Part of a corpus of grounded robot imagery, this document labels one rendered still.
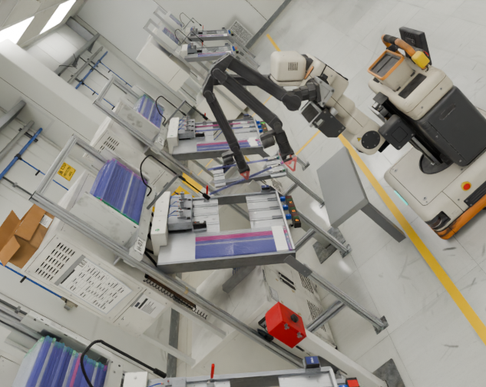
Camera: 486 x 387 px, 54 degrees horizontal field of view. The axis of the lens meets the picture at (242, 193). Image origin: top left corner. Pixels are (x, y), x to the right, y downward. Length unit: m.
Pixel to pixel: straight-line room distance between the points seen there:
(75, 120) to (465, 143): 4.32
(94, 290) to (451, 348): 1.78
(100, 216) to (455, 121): 1.83
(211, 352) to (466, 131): 1.81
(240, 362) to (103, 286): 0.93
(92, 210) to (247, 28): 8.13
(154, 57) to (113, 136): 3.55
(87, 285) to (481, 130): 2.14
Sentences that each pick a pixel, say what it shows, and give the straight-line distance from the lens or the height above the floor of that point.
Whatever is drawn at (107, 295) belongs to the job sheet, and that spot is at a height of 1.30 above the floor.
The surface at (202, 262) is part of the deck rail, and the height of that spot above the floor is 1.05.
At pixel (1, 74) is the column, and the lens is 5.92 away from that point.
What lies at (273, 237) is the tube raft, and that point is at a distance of 2.62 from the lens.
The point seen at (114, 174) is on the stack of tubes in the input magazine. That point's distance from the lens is 2.80.
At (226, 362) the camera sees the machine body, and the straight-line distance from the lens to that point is 2.97.
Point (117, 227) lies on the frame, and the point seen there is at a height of 1.47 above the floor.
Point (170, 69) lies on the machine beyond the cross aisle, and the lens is 7.23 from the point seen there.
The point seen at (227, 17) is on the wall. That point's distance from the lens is 10.21.
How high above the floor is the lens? 1.99
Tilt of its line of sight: 21 degrees down
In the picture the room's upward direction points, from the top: 52 degrees counter-clockwise
